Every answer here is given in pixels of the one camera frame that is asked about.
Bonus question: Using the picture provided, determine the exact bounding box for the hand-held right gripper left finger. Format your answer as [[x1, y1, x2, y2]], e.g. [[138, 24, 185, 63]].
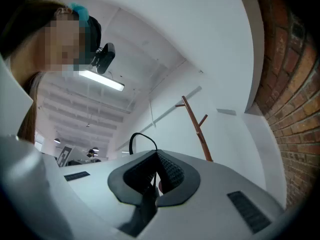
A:
[[0, 134, 158, 240]]

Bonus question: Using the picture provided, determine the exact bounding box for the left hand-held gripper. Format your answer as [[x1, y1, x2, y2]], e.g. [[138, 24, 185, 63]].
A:
[[56, 145, 87, 167]]

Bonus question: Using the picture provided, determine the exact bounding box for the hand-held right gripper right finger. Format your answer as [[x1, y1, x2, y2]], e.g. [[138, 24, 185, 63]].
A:
[[139, 150, 285, 240]]

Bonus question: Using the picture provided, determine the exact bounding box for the brown wooden coat rack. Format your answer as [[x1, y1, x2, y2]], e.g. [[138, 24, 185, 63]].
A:
[[174, 95, 214, 163]]

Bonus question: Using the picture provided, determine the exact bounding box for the black folding umbrella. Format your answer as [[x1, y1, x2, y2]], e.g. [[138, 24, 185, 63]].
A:
[[128, 132, 166, 197]]

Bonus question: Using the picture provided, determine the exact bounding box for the person's white top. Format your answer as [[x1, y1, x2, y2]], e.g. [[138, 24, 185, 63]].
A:
[[0, 53, 35, 138]]

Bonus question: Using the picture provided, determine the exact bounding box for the long ceiling light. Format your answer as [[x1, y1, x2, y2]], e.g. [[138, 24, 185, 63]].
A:
[[78, 69, 125, 92]]

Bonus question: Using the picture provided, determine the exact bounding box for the person's head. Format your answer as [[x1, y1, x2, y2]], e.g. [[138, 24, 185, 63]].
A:
[[9, 7, 87, 85]]

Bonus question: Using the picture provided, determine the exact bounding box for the white wall conduit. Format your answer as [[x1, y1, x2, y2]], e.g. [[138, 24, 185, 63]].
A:
[[138, 85, 203, 135]]

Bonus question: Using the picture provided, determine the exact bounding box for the black head camera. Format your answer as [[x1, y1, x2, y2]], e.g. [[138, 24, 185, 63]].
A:
[[89, 42, 117, 76]]

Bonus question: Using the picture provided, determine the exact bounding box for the black head strap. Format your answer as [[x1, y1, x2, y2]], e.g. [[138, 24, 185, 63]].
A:
[[79, 15, 103, 57]]

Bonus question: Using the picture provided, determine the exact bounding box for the teal hair tie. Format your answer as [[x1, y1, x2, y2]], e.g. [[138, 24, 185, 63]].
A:
[[67, 1, 90, 21]]

